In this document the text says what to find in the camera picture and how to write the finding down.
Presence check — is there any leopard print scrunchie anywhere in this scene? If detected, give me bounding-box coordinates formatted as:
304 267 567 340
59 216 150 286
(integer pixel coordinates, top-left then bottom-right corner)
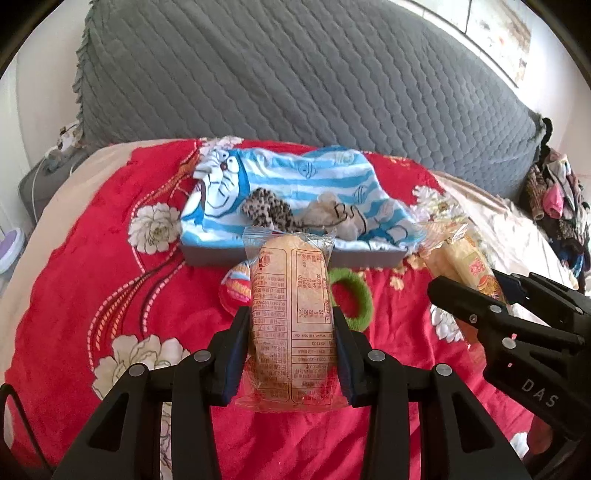
241 188 308 230

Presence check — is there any grey quilted pillow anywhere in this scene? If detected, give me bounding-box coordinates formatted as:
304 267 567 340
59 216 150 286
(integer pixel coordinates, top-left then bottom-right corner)
73 0 552 199

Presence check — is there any grey box with Doraemon cloth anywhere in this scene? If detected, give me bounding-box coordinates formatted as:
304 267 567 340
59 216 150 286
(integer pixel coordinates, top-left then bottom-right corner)
180 135 428 254

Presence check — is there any black cable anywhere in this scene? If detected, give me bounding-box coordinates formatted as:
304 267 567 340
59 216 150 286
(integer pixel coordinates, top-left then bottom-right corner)
0 383 35 462

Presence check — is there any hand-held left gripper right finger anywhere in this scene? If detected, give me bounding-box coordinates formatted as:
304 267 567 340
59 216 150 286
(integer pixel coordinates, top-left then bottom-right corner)
332 308 532 480

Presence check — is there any white container with purple lid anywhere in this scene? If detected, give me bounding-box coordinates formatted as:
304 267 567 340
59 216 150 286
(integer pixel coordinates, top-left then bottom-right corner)
0 227 26 273

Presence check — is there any beige sheer scrunchie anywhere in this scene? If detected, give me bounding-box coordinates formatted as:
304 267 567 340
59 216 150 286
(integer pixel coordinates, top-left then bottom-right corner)
302 192 370 241

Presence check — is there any red egg-shaped toy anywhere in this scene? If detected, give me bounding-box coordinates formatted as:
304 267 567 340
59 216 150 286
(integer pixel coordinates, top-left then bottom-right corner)
219 262 254 315

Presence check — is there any wall picture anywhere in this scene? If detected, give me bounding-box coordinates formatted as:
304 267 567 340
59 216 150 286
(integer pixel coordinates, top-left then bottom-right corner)
455 0 536 86

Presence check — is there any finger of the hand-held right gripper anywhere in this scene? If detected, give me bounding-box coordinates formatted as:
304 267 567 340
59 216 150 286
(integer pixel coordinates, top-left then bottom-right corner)
496 270 591 326
427 276 583 352

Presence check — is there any green scrunchie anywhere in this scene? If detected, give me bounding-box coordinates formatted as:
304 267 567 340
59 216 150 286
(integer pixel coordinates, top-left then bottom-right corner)
327 268 374 333

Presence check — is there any yellow snack packet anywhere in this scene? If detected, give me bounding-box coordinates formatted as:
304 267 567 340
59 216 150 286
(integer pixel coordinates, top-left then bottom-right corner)
422 222 509 305

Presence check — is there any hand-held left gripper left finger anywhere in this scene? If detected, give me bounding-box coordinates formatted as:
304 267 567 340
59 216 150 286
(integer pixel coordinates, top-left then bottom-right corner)
51 307 252 480

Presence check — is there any small clutter on bedside stand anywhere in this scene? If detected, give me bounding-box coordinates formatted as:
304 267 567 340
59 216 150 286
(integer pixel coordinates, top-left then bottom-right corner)
44 121 86 172

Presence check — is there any pile of clothes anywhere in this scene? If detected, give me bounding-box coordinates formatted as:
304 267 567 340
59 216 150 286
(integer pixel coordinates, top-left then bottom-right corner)
519 148 591 291

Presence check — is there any grey bedside stand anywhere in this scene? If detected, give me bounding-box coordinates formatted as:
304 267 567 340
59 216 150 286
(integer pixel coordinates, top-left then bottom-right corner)
18 150 90 227

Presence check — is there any red floral blanket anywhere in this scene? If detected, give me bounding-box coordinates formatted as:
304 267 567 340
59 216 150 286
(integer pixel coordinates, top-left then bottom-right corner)
0 138 546 480

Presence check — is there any clear bread packet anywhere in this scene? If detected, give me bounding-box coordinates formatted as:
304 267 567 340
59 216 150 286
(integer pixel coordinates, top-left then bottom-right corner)
235 227 350 412

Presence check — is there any white cable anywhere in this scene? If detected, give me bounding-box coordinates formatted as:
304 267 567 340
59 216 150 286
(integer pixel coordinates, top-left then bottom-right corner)
31 159 51 222

